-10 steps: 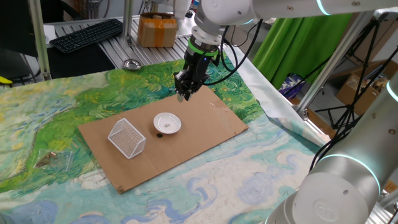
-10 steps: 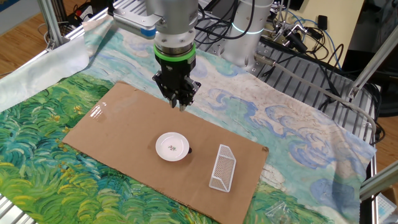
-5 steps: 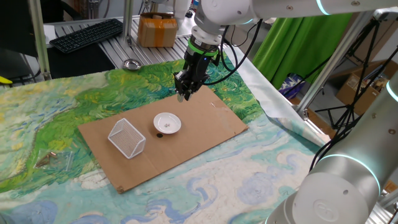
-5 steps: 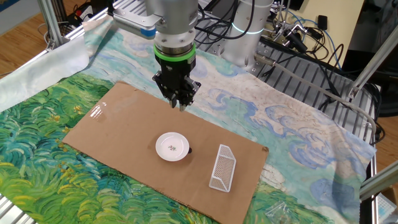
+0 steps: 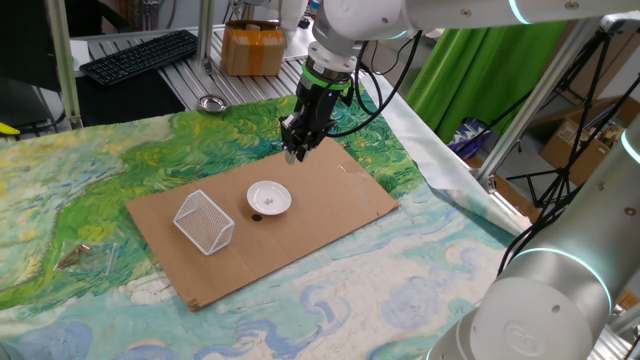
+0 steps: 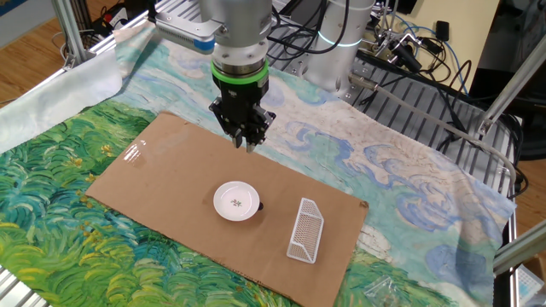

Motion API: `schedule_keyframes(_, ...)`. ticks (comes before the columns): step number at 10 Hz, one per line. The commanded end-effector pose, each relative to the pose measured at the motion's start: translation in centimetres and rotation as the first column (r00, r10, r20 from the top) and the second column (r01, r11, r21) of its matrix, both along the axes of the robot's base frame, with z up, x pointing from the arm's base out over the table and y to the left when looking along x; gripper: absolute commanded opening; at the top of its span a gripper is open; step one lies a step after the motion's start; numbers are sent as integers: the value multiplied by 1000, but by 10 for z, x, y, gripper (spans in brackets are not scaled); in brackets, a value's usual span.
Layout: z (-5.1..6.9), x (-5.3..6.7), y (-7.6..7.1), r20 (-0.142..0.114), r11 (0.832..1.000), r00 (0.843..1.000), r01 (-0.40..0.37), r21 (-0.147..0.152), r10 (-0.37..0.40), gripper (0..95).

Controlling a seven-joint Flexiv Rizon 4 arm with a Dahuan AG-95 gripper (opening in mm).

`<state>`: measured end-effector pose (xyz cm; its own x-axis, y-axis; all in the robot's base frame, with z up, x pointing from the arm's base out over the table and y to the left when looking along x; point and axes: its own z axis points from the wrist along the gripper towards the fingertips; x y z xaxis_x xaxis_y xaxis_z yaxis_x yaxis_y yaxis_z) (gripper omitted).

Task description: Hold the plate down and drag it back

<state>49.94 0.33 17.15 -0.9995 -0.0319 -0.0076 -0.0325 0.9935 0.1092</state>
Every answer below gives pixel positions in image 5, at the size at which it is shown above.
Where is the black desk mat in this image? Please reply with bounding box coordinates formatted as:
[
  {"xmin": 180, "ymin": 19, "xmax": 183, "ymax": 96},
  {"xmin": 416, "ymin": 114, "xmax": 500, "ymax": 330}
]
[{"xmin": 74, "ymin": 69, "xmax": 187, "ymax": 128}]

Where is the white plate with flower print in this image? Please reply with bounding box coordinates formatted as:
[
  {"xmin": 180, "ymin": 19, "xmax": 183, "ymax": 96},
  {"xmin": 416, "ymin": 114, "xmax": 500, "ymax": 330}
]
[{"xmin": 246, "ymin": 180, "xmax": 293, "ymax": 217}]

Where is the open cardboard box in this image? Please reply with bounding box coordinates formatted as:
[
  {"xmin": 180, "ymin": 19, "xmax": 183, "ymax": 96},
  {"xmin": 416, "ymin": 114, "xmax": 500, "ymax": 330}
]
[{"xmin": 538, "ymin": 94, "xmax": 640, "ymax": 187}]

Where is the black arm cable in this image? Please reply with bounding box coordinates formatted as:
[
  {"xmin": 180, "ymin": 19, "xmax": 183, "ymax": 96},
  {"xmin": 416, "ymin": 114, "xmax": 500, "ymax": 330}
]
[{"xmin": 324, "ymin": 29, "xmax": 425, "ymax": 139}]

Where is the black keyboard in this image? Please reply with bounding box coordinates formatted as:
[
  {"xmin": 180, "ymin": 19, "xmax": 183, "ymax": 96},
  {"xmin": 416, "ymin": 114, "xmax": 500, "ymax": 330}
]
[{"xmin": 78, "ymin": 29, "xmax": 199, "ymax": 88}]

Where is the brown cardboard sheet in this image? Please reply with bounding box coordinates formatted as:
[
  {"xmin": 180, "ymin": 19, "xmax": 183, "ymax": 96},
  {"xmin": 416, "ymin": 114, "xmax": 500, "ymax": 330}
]
[{"xmin": 124, "ymin": 135, "xmax": 400, "ymax": 312}]

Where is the painted landscape tablecloth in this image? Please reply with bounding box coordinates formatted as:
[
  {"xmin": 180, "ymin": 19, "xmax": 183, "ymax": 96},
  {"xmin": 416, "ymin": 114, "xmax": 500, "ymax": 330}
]
[{"xmin": 0, "ymin": 72, "xmax": 534, "ymax": 360}]

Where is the black tripod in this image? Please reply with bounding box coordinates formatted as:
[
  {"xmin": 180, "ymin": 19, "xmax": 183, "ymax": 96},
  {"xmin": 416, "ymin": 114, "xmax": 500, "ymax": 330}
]
[{"xmin": 505, "ymin": 29, "xmax": 640, "ymax": 210}]

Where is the white wire mesh basket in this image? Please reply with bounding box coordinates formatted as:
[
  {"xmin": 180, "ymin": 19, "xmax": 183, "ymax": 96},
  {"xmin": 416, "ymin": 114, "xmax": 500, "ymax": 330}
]
[{"xmin": 172, "ymin": 189, "xmax": 236, "ymax": 257}]

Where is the green curtain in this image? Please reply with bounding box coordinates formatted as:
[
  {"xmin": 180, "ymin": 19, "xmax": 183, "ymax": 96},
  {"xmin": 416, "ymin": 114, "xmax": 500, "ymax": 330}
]
[{"xmin": 405, "ymin": 20, "xmax": 569, "ymax": 145}]

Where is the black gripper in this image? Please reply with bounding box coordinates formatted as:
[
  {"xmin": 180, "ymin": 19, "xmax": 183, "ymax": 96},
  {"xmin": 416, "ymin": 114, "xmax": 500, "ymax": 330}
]
[{"xmin": 279, "ymin": 82, "xmax": 350, "ymax": 165}]

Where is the aluminium frame post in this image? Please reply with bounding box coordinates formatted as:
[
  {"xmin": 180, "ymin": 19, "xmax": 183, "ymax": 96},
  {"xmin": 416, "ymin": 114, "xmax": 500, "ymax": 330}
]
[
  {"xmin": 473, "ymin": 17, "xmax": 605, "ymax": 195},
  {"xmin": 195, "ymin": 0, "xmax": 217, "ymax": 76},
  {"xmin": 44, "ymin": 0, "xmax": 84, "ymax": 131}
]

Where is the black base cable bundle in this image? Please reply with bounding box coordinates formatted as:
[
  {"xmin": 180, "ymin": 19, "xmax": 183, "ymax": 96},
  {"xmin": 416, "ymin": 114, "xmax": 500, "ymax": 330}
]
[{"xmin": 496, "ymin": 184, "xmax": 584, "ymax": 277}]

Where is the clear plastic bag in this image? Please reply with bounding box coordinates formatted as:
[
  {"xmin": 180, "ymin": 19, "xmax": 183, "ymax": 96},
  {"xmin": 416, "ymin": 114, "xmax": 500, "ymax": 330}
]
[{"xmin": 53, "ymin": 242, "xmax": 119, "ymax": 278}]

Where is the blue white patterned bag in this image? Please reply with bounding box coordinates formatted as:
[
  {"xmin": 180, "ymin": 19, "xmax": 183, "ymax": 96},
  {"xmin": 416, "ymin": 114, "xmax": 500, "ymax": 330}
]
[{"xmin": 447, "ymin": 117, "xmax": 492, "ymax": 161}]

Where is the small metal dish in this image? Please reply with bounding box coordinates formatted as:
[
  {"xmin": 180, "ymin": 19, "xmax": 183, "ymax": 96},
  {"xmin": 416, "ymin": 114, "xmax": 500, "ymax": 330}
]
[{"xmin": 196, "ymin": 93, "xmax": 228, "ymax": 115}]

